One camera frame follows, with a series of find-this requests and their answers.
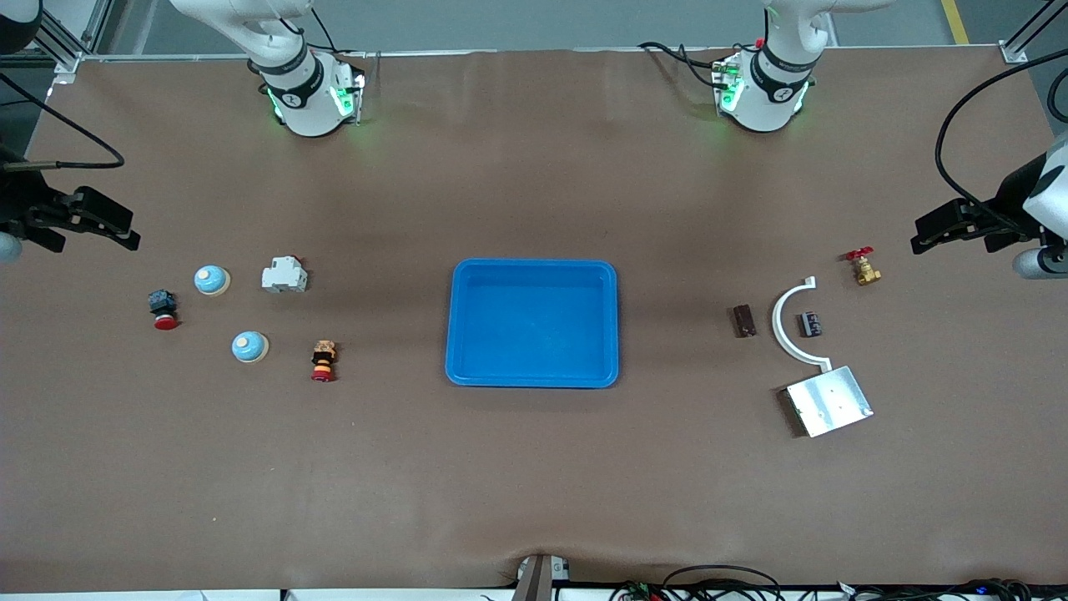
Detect red push button blue base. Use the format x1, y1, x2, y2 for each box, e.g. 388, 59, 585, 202
148, 289, 180, 331

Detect white circuit breaker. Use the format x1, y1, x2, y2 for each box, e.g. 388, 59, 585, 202
261, 255, 309, 294

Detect silver metal box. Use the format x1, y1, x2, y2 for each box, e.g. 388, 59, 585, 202
782, 365, 874, 438

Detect brown table cover sheet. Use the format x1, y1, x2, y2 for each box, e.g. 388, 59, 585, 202
0, 48, 1068, 589

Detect blue plastic tray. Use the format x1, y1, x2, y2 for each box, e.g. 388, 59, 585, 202
444, 258, 620, 389

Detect metal table edge clamp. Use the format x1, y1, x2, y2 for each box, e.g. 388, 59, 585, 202
511, 554, 572, 601

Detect brass valve red handle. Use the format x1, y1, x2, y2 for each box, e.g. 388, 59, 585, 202
841, 246, 883, 287

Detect aluminium frame post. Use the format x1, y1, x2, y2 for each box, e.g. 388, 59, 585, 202
0, 0, 113, 84
1001, 0, 1068, 64

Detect white curved plastic bracket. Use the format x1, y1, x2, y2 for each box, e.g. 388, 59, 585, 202
769, 277, 834, 373

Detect black base power cables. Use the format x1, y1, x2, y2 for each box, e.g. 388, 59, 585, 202
638, 40, 735, 88

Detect black cable bundle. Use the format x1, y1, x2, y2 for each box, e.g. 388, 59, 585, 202
609, 565, 1068, 601

